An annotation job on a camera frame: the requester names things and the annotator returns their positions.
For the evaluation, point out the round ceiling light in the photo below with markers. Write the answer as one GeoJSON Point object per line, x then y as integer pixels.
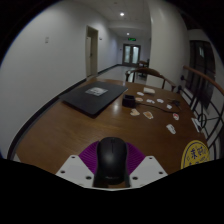
{"type": "Point", "coordinates": [122, 14]}
{"type": "Point", "coordinates": [127, 34]}

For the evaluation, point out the open side doorway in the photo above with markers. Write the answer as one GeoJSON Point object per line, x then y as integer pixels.
{"type": "Point", "coordinates": [92, 53]}

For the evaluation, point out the white cutout sticker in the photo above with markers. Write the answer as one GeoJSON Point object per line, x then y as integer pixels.
{"type": "Point", "coordinates": [171, 128]}

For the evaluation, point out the black computer mouse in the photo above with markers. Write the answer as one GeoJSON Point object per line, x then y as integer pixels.
{"type": "Point", "coordinates": [111, 160]}

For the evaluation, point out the green exit sign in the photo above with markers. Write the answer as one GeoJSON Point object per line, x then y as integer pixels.
{"type": "Point", "coordinates": [132, 39]}

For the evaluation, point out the orange and white sticker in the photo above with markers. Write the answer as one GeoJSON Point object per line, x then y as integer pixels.
{"type": "Point", "coordinates": [148, 115]}

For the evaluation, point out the white flat packet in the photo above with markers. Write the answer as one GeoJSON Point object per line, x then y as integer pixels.
{"type": "Point", "coordinates": [149, 90]}

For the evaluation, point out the dark window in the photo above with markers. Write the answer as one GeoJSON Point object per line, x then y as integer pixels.
{"type": "Point", "coordinates": [200, 66]}

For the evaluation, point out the red and white sticker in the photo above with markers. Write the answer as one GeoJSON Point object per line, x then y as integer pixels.
{"type": "Point", "coordinates": [175, 116]}

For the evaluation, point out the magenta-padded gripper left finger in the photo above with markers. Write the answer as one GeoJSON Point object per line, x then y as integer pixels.
{"type": "Point", "coordinates": [77, 168]}

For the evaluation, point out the black railing with wooden handrail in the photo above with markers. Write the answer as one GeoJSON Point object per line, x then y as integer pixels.
{"type": "Point", "coordinates": [203, 76]}

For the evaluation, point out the wooden chair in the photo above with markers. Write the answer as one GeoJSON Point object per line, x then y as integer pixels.
{"type": "Point", "coordinates": [146, 70]}

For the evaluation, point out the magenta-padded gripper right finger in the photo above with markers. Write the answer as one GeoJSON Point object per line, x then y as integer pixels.
{"type": "Point", "coordinates": [146, 168]}

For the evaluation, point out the beige cutout sticker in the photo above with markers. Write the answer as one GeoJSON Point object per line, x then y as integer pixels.
{"type": "Point", "coordinates": [135, 112]}

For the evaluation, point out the glass double door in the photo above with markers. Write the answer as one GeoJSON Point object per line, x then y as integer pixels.
{"type": "Point", "coordinates": [131, 55]}

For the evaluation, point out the round yellow mouse pad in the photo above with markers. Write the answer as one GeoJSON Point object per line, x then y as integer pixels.
{"type": "Point", "coordinates": [195, 155]}

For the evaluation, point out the black rectangular desk mat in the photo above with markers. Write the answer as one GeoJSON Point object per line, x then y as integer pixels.
{"type": "Point", "coordinates": [90, 96]}

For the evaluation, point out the small black box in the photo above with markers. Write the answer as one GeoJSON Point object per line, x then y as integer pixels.
{"type": "Point", "coordinates": [128, 101]}

